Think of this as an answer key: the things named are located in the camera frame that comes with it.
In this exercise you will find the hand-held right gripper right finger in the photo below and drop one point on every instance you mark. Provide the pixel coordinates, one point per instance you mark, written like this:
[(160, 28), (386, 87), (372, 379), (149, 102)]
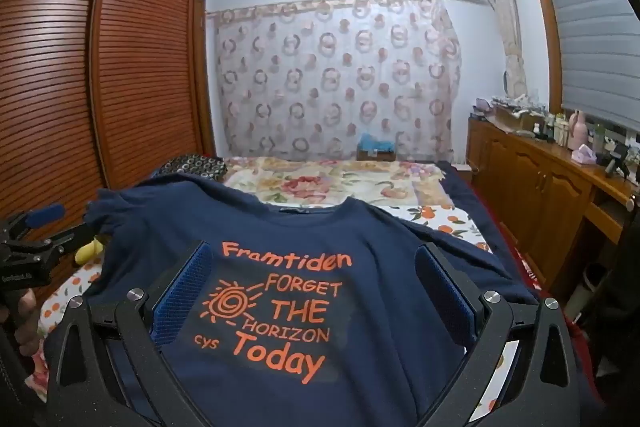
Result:
[(445, 299)]

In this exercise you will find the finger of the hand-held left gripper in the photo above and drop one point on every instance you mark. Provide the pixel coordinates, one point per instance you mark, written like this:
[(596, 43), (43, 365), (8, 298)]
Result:
[(55, 243), (45, 216)]

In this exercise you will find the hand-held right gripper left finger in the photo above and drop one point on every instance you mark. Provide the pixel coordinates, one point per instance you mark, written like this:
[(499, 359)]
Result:
[(182, 294)]

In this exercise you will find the navy sweatshirt with orange print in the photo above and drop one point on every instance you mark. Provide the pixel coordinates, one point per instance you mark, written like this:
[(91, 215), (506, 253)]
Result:
[(300, 227)]

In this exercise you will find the person's left hand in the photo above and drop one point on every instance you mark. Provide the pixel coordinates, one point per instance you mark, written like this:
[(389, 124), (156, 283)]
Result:
[(22, 317)]

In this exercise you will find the yellow plush toy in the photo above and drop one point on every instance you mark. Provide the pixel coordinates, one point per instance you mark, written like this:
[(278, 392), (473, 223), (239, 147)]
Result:
[(87, 252)]

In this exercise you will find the bed sheet with orange print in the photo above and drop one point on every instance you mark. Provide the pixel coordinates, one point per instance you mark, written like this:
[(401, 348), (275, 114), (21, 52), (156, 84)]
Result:
[(440, 219)]

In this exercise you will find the red bed skirt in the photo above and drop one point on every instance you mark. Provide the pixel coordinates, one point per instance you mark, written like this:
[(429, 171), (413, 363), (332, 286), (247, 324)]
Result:
[(520, 252)]

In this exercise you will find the navy blanket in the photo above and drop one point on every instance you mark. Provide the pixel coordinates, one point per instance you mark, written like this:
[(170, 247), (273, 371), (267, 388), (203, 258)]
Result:
[(470, 207)]

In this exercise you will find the dark pillow with circle pattern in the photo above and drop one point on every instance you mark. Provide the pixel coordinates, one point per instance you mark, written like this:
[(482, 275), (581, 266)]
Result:
[(195, 164)]

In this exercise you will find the white trash bin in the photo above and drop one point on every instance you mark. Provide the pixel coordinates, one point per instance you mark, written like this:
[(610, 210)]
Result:
[(585, 292)]

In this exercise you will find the wooden cabinet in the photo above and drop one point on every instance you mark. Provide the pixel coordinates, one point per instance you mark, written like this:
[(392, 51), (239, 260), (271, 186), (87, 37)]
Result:
[(525, 177)]

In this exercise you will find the cardboard box with blue cloth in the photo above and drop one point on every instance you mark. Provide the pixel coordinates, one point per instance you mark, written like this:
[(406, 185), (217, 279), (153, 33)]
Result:
[(375, 152)]

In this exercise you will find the wooden louvered wardrobe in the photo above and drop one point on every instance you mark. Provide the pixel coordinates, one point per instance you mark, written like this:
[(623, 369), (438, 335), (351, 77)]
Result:
[(140, 57)]

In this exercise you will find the pink tissue box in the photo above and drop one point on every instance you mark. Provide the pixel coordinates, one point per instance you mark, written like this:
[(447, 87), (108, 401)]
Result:
[(584, 155)]

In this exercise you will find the cluster of toiletry bottles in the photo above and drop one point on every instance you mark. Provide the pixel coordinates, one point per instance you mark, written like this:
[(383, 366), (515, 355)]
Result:
[(550, 127)]

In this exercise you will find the pink bottle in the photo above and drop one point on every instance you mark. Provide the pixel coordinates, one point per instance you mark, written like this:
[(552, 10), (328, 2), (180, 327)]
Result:
[(580, 132)]

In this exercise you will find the black gadget on stand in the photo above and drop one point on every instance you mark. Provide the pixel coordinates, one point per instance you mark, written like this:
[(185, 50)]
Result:
[(617, 157)]

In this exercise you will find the sheer curtain with circle pattern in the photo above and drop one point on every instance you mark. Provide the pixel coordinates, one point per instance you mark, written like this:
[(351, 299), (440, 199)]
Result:
[(325, 82)]

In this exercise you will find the tied floral curtain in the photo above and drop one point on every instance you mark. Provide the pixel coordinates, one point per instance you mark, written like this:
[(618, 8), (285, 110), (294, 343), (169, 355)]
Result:
[(507, 32)]

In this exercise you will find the grey window blind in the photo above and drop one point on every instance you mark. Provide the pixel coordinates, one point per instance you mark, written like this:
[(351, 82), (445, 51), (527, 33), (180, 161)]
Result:
[(590, 32)]

